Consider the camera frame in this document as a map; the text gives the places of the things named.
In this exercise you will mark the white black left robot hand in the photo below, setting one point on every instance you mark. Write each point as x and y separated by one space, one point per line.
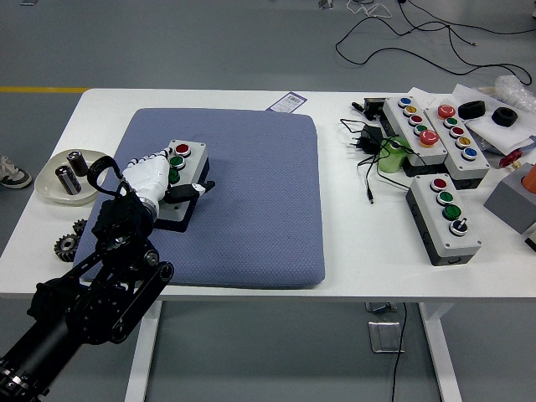
146 176

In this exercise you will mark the grey four-control button box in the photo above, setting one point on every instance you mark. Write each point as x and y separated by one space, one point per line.
197 159
431 226

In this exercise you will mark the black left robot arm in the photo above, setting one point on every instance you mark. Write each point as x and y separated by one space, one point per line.
104 301

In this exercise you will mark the five-button box tilted on base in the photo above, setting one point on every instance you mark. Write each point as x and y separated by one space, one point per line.
402 125

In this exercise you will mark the five-button box lying flat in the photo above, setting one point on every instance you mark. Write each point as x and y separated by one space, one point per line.
473 167

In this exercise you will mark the dark cylindrical capacitor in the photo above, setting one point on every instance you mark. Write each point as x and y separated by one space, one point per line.
78 164
69 181

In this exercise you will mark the small black metal gear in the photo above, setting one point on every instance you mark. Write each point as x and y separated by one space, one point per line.
79 227

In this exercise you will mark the white shallow dish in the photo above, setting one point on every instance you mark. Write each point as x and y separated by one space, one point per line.
46 184

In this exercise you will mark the blue-grey cushion mat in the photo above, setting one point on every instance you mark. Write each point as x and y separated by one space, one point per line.
251 188

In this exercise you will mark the large black metal gear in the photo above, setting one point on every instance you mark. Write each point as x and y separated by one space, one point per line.
66 248

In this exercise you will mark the person's shoe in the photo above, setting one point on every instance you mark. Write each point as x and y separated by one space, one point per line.
12 176

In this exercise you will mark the purple barcode label card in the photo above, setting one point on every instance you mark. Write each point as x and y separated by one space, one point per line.
287 102

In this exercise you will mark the white left table leg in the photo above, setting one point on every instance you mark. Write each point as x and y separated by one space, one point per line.
140 356

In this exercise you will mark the white table leg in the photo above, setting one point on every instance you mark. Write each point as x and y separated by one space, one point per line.
444 356
140 356

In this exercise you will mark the black power adapter plug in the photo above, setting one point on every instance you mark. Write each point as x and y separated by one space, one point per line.
370 136

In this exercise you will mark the small black electronic device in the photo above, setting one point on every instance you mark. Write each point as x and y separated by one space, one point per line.
372 106

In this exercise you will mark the light green plastic block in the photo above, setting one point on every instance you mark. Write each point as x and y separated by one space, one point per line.
389 163

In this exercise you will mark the metal floor plate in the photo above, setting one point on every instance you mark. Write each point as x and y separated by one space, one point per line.
383 337

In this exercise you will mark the small white paper sheet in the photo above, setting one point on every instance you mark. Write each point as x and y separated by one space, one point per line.
427 97

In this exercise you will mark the white right table leg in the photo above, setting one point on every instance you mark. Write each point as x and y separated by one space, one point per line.
444 356

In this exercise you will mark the large white paper sheet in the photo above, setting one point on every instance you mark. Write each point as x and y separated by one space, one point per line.
498 136

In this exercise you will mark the grey square block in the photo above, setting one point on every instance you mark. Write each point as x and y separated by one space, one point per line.
508 201

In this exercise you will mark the red valve handwheel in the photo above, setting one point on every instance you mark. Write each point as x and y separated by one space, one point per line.
510 159

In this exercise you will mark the clear bubble wrap bag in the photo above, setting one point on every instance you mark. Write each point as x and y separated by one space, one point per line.
513 90

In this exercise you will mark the orange cylinder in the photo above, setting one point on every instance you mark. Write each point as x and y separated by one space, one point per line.
531 178

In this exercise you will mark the white object with black part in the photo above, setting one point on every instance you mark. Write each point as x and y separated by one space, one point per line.
532 236

